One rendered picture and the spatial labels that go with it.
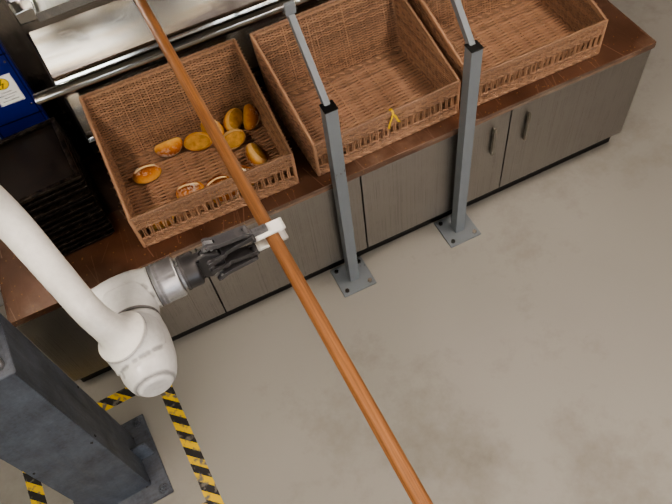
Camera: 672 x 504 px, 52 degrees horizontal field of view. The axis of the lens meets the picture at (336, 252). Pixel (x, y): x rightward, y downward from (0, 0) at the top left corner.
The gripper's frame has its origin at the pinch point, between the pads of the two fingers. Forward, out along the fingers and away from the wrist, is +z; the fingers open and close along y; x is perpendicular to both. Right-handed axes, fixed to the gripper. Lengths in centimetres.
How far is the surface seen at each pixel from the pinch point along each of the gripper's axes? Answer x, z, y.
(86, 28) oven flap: -108, -18, 13
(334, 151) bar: -46, 34, 39
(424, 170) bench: -51, 69, 75
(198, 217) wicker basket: -58, -11, 56
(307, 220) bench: -52, 23, 74
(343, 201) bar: -46, 35, 65
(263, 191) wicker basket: -58, 12, 57
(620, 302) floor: 11, 118, 117
